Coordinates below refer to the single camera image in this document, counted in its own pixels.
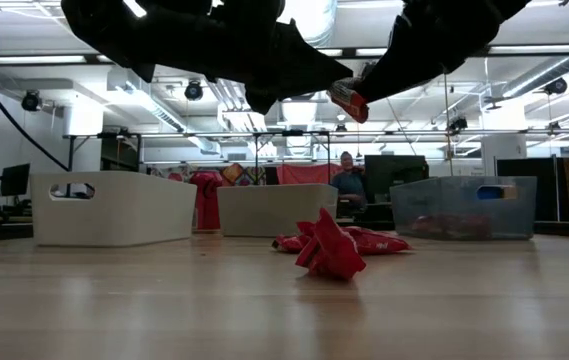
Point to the black ceiling spotlight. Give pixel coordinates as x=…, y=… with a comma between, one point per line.
x=556, y=86
x=194, y=91
x=31, y=100
x=458, y=124

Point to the black pipe rig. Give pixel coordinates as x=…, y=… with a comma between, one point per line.
x=71, y=152

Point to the red hanging cloth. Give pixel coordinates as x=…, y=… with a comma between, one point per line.
x=309, y=173

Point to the white pillar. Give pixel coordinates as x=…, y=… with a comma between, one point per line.
x=504, y=150

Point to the person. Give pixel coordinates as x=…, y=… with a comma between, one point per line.
x=349, y=185

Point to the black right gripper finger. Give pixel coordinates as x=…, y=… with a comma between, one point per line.
x=399, y=72

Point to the black partition panel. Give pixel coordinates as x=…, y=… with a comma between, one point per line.
x=546, y=200

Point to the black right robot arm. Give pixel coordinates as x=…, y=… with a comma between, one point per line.
x=506, y=10

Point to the black shelf unit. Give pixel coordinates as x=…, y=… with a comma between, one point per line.
x=119, y=155

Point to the small black monitor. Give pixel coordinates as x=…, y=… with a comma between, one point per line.
x=14, y=180

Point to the patterned colourful cloth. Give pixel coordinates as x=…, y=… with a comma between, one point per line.
x=234, y=174

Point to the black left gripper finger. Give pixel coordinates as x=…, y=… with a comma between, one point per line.
x=294, y=65

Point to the light grey plastic bin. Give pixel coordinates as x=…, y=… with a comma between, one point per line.
x=264, y=210

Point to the black overhead lighting rail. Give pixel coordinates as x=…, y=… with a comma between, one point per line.
x=489, y=52

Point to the grey translucent plastic bin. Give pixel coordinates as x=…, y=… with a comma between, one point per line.
x=424, y=205

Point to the large black monitor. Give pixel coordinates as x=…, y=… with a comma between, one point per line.
x=396, y=172

